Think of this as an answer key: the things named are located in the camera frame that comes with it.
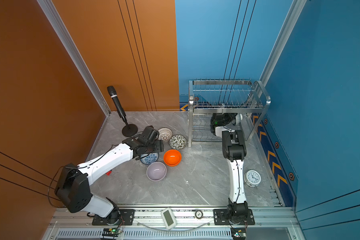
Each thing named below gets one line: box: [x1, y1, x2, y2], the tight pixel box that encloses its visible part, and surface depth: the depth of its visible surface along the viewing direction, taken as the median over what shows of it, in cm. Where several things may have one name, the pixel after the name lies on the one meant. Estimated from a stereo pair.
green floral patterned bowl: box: [169, 134, 188, 150], surface depth 101 cm
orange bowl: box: [163, 149, 182, 167], surface depth 93 cm
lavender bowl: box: [146, 161, 167, 182], surface depth 87 cm
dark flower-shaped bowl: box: [235, 113, 243, 126], surface depth 104 cm
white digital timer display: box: [161, 207, 177, 230], surface depth 72 cm
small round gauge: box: [195, 210, 204, 220], surface depth 71 cm
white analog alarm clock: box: [244, 169, 262, 188], surface depth 84 cm
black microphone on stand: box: [107, 85, 138, 137], surface depth 93 cm
